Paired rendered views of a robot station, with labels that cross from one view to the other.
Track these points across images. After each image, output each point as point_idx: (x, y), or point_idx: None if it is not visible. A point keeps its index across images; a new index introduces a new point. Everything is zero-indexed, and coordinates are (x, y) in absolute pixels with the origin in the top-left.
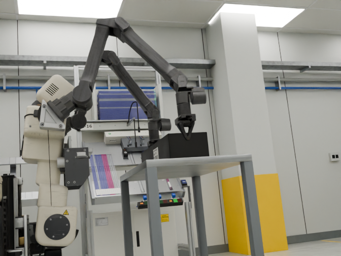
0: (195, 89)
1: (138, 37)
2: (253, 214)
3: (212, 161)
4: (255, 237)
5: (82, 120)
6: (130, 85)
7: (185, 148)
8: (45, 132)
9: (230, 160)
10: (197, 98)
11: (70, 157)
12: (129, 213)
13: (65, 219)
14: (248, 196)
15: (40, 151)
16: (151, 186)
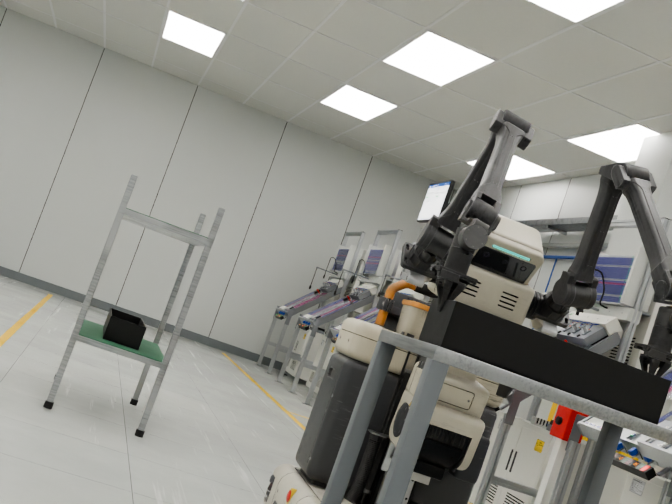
0: (471, 222)
1: (500, 139)
2: (395, 456)
3: (409, 347)
4: (379, 497)
5: (563, 289)
6: (640, 228)
7: (432, 325)
8: (433, 290)
9: (419, 350)
10: (459, 238)
11: None
12: (588, 484)
13: (406, 412)
14: (404, 422)
15: None
16: (369, 367)
